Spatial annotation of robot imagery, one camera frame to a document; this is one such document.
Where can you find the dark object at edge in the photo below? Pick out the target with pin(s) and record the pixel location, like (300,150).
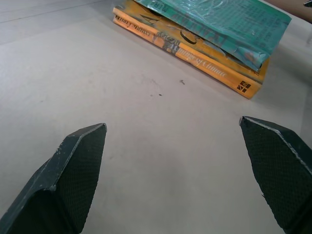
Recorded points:
(308,3)

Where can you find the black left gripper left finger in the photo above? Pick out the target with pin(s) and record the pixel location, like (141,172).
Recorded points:
(61,185)

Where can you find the green paperback book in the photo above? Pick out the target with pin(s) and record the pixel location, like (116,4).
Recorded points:
(226,26)

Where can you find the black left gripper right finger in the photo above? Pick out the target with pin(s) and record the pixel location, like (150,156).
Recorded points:
(282,170)

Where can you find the orange paperback book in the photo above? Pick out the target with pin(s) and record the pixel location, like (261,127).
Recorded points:
(195,57)

